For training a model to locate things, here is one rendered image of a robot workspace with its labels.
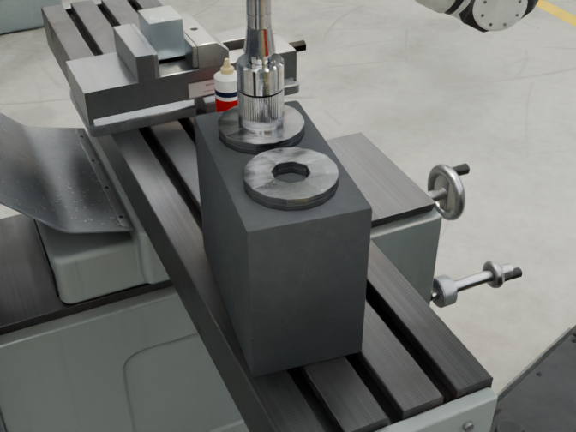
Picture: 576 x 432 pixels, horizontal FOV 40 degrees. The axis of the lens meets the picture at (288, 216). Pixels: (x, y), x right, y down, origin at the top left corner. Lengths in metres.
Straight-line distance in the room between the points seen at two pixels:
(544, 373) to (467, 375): 0.56
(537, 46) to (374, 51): 0.78
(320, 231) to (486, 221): 2.01
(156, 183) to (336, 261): 0.42
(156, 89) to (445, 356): 0.62
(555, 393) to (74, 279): 0.77
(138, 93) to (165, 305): 0.33
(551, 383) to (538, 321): 1.00
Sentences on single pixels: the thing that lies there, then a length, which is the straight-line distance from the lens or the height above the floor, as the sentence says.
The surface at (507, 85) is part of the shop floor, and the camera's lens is 3.59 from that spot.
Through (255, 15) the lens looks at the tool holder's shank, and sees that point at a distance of 0.76.
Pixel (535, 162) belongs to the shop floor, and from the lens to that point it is 3.06.
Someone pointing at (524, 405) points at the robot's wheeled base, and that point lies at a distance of 1.33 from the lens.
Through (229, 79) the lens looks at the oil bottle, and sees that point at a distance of 1.17.
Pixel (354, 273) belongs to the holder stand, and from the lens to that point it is 0.76.
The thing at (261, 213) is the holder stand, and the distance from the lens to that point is 0.71.
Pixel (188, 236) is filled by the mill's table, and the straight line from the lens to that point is 1.00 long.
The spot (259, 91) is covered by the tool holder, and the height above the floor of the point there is 1.21.
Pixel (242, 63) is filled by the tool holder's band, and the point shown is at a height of 1.23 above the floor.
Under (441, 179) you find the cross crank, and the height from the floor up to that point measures 0.68.
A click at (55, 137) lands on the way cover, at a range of 1.37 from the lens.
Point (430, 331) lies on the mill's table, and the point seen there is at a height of 0.96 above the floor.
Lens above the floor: 1.56
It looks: 36 degrees down
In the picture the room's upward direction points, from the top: straight up
